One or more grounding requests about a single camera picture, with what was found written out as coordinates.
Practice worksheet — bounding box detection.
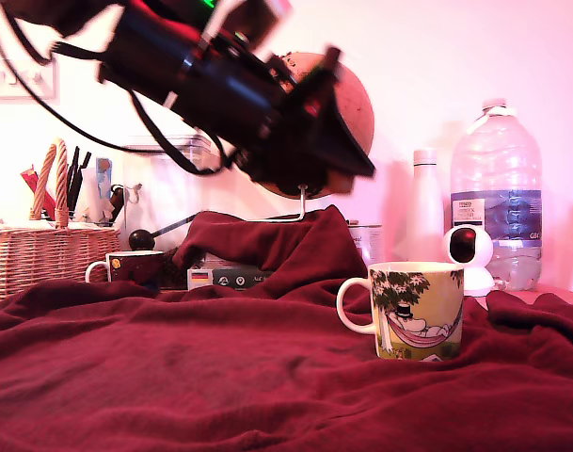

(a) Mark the cork globe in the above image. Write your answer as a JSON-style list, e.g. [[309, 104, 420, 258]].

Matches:
[[247, 51, 375, 200]]

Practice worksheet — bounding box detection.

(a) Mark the metal globe stand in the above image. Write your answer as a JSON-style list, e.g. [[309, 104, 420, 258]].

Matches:
[[246, 184, 310, 223]]

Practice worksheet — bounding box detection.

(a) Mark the metal tin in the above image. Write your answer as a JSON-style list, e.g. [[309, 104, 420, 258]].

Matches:
[[348, 220, 384, 267]]

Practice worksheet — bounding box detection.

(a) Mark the pale grey box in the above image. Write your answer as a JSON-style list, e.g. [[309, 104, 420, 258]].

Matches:
[[201, 253, 268, 272]]

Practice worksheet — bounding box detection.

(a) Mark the white bottle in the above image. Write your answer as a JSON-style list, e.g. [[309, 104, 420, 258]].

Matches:
[[391, 148, 446, 263]]

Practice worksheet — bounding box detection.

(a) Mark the clear plastic lidded container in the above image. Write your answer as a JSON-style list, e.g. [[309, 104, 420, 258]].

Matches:
[[121, 134, 214, 251]]

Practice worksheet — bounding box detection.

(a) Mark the dark box with flag print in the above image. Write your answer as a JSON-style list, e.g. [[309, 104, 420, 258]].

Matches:
[[186, 266, 275, 292]]

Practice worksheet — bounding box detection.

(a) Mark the blue and white utensil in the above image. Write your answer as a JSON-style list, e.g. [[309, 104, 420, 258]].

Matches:
[[95, 157, 114, 208]]

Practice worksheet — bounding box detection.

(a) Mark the large clear water bottle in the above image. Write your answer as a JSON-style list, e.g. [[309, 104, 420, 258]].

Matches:
[[449, 97, 544, 292]]

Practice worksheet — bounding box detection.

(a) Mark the black ball-ended tool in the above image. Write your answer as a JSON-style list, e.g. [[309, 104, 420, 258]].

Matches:
[[127, 212, 201, 251]]

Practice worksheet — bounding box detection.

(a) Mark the cartoon print mug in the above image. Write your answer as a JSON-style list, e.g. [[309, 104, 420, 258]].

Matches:
[[336, 261, 465, 362]]

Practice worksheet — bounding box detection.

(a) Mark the dark red fleece blanket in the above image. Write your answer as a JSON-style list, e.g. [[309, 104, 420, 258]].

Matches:
[[0, 204, 573, 452]]

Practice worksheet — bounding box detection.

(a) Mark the red packet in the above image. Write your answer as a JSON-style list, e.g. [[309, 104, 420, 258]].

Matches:
[[19, 165, 56, 220]]

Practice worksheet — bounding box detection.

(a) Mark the thick black cable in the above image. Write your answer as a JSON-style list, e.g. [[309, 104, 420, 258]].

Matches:
[[125, 89, 235, 178]]

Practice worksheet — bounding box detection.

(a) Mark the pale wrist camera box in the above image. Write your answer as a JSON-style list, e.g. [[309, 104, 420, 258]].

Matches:
[[203, 0, 294, 46]]

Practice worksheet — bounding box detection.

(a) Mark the dark brown tool handle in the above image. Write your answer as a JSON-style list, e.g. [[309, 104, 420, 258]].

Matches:
[[106, 184, 126, 223]]

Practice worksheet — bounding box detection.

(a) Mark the thin black cable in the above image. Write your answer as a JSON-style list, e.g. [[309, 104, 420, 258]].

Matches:
[[0, 0, 183, 155]]

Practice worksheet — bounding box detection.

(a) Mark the black utensil handle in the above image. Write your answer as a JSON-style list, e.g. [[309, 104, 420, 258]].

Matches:
[[75, 151, 93, 189], [66, 145, 81, 216]]

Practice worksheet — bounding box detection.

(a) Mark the dark mug with white handle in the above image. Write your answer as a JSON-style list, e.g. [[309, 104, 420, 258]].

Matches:
[[85, 250, 166, 289]]

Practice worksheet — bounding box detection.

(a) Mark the small white round camera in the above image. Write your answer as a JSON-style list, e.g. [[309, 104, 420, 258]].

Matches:
[[441, 224, 496, 298]]

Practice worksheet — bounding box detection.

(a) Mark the wicker basket with handle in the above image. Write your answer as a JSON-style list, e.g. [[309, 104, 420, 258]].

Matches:
[[0, 137, 121, 307]]

